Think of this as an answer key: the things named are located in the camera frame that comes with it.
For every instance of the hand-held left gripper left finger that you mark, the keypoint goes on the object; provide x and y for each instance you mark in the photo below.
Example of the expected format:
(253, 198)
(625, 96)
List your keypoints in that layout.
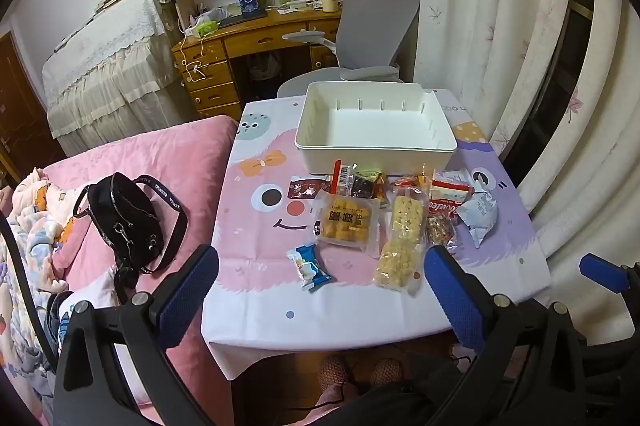
(190, 291)

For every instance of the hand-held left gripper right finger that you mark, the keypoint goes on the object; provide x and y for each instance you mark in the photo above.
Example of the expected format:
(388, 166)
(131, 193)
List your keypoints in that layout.
(452, 296)

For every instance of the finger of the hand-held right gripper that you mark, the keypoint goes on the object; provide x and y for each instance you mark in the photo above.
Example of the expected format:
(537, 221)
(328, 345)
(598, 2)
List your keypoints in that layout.
(602, 271)

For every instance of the clear rice cracker packet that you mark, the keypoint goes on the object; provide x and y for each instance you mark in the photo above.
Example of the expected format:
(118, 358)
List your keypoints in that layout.
(407, 216)
(397, 266)

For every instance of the clear nut bar packet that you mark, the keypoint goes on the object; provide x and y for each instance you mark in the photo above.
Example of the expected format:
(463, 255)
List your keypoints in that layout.
(442, 233)

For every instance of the white and grey puffed packet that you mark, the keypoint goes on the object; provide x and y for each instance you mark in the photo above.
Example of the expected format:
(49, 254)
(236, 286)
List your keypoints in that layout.
(477, 216)

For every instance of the red and white cookie packet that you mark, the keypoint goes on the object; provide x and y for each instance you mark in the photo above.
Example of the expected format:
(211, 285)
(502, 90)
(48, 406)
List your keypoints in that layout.
(447, 201)

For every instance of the small blue snack packet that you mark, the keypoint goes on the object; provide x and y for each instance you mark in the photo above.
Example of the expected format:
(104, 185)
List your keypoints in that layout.
(309, 267)

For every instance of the small red snack packet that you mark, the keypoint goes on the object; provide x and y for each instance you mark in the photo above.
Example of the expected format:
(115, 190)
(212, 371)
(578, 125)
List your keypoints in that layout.
(407, 181)

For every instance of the orange snack packet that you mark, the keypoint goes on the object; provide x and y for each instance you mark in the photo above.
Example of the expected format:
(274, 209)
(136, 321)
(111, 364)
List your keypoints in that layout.
(381, 191)

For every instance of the clear packet of yellow pastries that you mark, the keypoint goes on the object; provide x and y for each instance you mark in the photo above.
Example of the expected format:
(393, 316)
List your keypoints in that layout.
(347, 221)

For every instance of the dark brown snack packet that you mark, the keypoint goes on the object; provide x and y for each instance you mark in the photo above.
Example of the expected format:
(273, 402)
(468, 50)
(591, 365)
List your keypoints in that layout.
(364, 186)

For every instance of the green snack packet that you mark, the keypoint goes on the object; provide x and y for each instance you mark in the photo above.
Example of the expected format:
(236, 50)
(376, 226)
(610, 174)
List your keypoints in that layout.
(369, 171)

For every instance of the dark red snack packet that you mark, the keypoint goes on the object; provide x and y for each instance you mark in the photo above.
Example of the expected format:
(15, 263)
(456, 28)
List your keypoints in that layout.
(305, 188)

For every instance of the red strip snack packet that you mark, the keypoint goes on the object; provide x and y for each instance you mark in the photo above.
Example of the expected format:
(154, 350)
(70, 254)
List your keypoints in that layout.
(342, 178)

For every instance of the white plastic storage box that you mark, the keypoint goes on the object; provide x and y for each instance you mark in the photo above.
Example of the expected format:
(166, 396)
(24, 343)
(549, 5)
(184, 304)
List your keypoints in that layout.
(375, 126)

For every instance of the black shoulder bag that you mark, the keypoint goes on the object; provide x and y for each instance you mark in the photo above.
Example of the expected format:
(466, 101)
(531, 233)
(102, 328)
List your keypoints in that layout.
(127, 221)

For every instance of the cartoon printed tablecloth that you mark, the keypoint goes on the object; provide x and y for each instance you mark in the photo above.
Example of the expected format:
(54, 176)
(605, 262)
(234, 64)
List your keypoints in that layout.
(260, 226)

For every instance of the pink slipper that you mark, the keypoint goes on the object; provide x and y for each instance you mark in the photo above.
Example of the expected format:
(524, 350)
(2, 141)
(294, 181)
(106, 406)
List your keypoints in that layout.
(386, 371)
(334, 373)

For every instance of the person's dark trousers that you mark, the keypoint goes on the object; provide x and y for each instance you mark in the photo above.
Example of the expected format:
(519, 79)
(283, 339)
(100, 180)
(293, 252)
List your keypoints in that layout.
(400, 401)

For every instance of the pink bed blanket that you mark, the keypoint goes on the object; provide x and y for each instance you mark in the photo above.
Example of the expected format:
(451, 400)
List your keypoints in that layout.
(190, 166)

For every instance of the cartoon printed fleece blanket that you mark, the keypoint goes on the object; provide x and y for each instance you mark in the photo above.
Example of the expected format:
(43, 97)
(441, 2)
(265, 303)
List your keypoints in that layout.
(30, 256)

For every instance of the trash bin with bag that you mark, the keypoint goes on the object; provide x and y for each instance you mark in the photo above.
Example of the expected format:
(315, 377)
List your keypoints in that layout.
(264, 67)

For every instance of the white lace furniture cover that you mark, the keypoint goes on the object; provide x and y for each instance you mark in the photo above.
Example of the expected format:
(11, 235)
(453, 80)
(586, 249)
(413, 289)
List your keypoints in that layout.
(110, 56)

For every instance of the wooden door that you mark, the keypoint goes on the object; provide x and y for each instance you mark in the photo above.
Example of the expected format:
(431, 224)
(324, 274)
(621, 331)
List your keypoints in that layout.
(20, 106)

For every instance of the wooden desk with bookshelf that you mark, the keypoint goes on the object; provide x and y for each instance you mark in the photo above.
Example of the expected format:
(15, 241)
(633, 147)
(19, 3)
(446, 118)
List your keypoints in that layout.
(250, 39)

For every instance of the green tissue pack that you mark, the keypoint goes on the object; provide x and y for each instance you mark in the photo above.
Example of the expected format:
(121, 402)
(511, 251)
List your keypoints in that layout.
(206, 27)

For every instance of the grey office chair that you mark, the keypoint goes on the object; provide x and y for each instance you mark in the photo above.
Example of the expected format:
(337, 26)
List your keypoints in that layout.
(380, 21)

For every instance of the white floral curtain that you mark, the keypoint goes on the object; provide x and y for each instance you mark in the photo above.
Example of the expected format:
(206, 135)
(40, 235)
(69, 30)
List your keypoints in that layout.
(490, 6)

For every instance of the yellow mug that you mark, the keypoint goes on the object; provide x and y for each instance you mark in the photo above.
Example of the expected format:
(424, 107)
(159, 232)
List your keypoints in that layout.
(330, 4)

